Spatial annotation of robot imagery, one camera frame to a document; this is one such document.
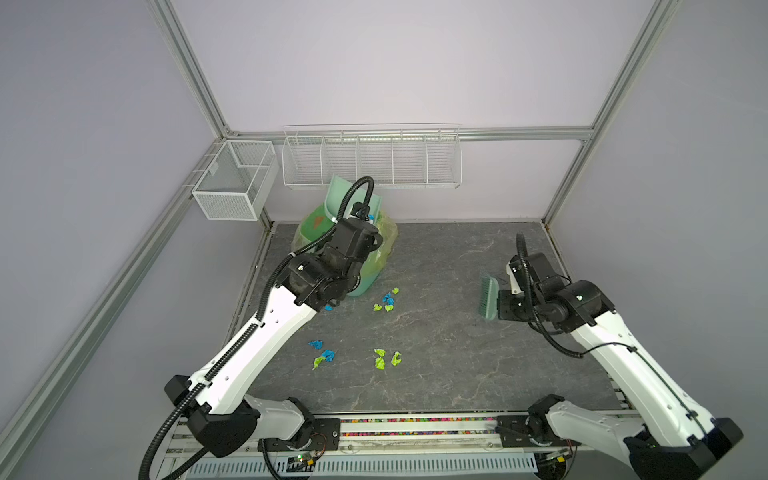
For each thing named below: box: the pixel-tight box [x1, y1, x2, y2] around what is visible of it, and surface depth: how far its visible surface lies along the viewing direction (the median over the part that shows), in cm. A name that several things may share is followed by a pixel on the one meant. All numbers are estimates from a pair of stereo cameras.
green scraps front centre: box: [374, 348, 402, 370], surface depth 86 cm
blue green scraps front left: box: [308, 340, 336, 371], surface depth 88 cm
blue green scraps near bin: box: [373, 287, 400, 312], surface depth 98 cm
